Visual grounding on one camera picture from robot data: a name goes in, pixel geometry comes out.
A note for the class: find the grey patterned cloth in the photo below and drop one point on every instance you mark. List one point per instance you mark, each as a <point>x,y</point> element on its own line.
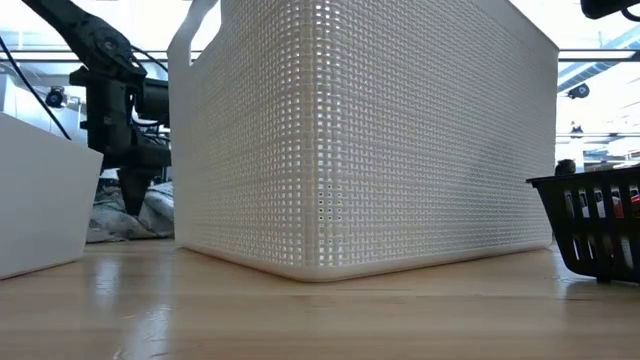
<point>110,225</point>

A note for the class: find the small black slotted basket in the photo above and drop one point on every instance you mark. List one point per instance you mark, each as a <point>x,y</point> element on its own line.
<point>555,225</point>

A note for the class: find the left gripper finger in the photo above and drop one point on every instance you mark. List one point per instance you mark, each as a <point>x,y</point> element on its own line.
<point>135,187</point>

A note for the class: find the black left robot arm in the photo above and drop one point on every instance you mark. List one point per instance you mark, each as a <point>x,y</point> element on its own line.
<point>90,35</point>

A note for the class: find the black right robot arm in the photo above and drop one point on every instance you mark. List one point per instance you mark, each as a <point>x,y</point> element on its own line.
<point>600,7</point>

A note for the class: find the translucent plastic bin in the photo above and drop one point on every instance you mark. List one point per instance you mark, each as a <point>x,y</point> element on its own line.
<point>45,200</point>

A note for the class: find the large white woven basket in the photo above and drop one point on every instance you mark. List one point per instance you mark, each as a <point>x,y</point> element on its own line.
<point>375,150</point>

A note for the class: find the black round background fixture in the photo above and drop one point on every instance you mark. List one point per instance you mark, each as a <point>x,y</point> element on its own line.
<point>579,91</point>
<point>55,96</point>

